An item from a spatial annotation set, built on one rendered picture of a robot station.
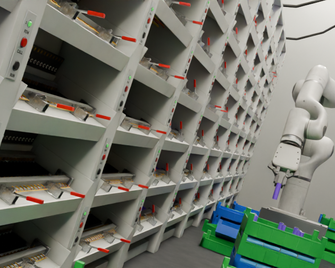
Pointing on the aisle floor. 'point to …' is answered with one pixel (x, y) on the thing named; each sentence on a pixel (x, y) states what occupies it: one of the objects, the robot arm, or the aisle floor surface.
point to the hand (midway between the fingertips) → (279, 181)
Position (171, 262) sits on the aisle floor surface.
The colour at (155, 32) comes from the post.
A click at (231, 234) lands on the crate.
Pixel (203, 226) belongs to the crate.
